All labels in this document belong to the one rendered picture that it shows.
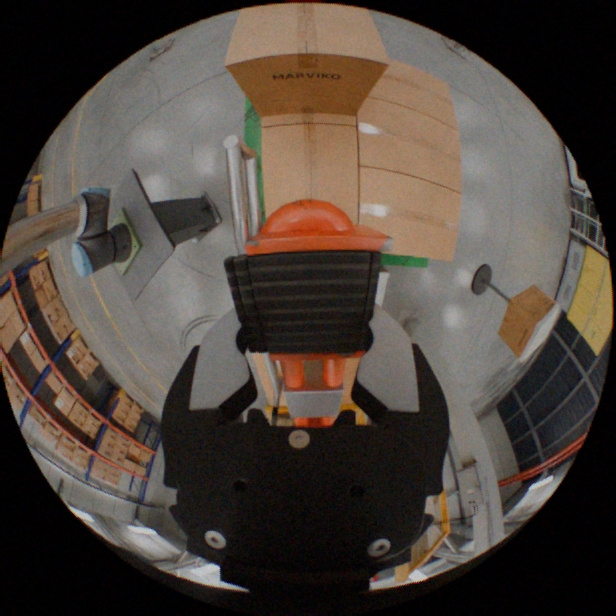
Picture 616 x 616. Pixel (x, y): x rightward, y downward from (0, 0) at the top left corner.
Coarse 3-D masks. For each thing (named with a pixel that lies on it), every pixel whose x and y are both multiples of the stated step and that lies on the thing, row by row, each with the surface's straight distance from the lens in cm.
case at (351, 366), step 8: (256, 352) 58; (256, 360) 61; (352, 360) 60; (264, 368) 63; (352, 368) 63; (264, 376) 67; (344, 376) 66; (352, 376) 67; (264, 384) 72; (344, 384) 71; (352, 384) 72; (272, 392) 76; (344, 392) 76; (272, 400) 83; (280, 400) 82; (344, 400) 83
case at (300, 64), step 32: (256, 32) 74; (288, 32) 70; (320, 32) 70; (352, 32) 73; (256, 64) 62; (288, 64) 63; (320, 64) 63; (352, 64) 63; (384, 64) 63; (256, 96) 76; (288, 96) 77; (320, 96) 78; (352, 96) 78
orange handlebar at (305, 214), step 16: (288, 208) 10; (304, 208) 10; (320, 208) 10; (336, 208) 10; (272, 224) 10; (288, 224) 10; (304, 224) 10; (320, 224) 10; (336, 224) 10; (352, 224) 11; (288, 368) 16; (336, 368) 16; (288, 384) 18; (336, 384) 18
